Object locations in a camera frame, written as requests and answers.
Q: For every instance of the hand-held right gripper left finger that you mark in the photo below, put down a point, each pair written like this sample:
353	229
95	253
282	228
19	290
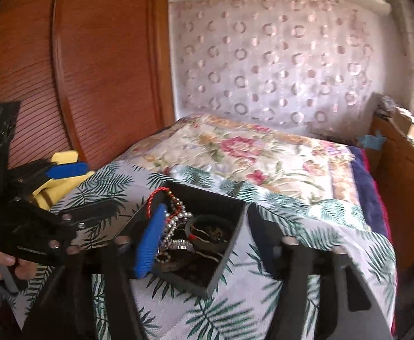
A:
150	244

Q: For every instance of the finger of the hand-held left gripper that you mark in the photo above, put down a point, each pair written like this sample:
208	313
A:
67	170
86	214

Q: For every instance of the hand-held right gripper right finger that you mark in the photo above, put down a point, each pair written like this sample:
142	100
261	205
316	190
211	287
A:
267	244

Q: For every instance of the pile of beaded jewelry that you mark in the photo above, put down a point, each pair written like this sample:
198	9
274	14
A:
178	219

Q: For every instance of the black jewelry box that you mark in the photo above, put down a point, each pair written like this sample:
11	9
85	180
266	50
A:
189	280

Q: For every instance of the yellow plush pillow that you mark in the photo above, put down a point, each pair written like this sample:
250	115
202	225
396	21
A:
68	184

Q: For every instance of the leaf print blanket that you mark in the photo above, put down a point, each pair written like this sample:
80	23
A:
317	219

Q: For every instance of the black bangle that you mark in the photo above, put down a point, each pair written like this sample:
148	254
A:
210	218

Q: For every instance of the floral quilt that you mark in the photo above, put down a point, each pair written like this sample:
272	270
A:
246	148

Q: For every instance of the wooden slatted headboard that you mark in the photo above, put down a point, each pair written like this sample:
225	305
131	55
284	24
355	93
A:
104	78

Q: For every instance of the navy blue blanket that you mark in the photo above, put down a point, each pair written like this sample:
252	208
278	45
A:
366	184

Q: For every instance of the wooden bedside cabinet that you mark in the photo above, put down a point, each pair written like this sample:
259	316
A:
398	184

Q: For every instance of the blue plastic bag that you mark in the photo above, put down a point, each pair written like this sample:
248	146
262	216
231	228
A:
372	141

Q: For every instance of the circle patterned curtain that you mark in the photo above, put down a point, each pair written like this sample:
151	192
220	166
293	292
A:
281	60

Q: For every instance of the row of windowsill clutter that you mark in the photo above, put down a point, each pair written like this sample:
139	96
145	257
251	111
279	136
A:
405	120

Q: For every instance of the white wrapped pipe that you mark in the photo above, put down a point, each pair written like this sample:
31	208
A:
407	42

